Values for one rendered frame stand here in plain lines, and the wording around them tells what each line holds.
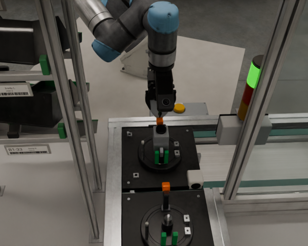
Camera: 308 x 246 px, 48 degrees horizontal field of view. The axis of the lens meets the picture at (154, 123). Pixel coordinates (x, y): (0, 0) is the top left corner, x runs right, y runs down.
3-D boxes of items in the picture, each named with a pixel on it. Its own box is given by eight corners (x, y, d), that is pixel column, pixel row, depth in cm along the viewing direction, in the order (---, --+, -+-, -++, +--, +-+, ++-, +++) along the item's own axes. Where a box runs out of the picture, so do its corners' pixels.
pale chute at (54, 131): (57, 129, 114) (58, 115, 114) (97, 133, 113) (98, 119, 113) (18, 133, 86) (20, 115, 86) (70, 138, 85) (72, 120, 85)
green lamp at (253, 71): (244, 75, 76) (249, 56, 72) (266, 74, 76) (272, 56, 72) (250, 90, 72) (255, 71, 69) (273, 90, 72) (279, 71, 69)
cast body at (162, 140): (152, 135, 107) (152, 120, 102) (166, 135, 108) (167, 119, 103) (154, 157, 102) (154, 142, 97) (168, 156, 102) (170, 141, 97)
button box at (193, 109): (149, 114, 131) (149, 102, 127) (204, 113, 133) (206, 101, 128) (150, 128, 127) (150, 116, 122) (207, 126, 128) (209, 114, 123)
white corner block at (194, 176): (185, 177, 106) (187, 169, 103) (200, 176, 106) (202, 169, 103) (187, 190, 103) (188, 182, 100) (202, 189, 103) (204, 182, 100)
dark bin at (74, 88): (44, 86, 98) (43, 60, 95) (89, 91, 97) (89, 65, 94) (-9, 122, 72) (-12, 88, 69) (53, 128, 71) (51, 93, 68)
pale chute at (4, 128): (11, 130, 113) (12, 116, 113) (50, 134, 112) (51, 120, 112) (-44, 135, 85) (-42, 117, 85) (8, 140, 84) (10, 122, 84)
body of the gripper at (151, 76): (171, 82, 106) (173, 49, 97) (174, 101, 100) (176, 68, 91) (146, 82, 106) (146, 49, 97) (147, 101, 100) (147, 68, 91)
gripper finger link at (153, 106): (158, 107, 111) (159, 86, 105) (159, 121, 107) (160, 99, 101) (148, 108, 111) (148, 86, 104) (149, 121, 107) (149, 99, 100)
